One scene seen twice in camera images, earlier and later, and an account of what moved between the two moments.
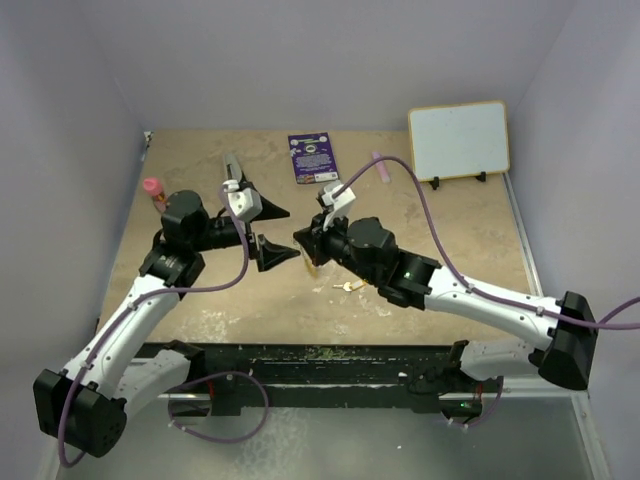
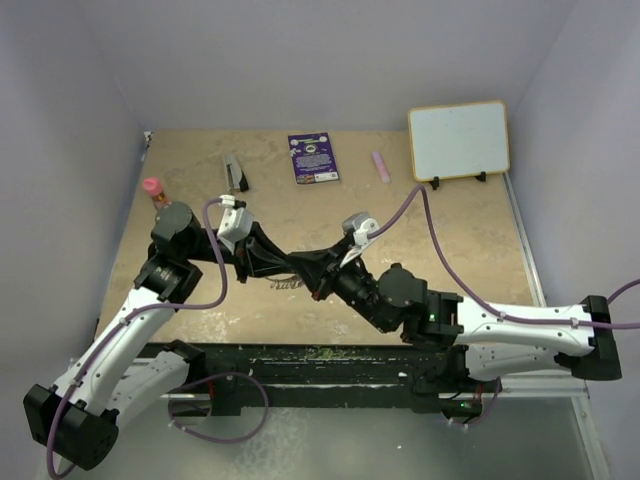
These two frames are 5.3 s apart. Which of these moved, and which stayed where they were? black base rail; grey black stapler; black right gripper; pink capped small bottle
Moved: black right gripper
Stayed: black base rail; pink capped small bottle; grey black stapler
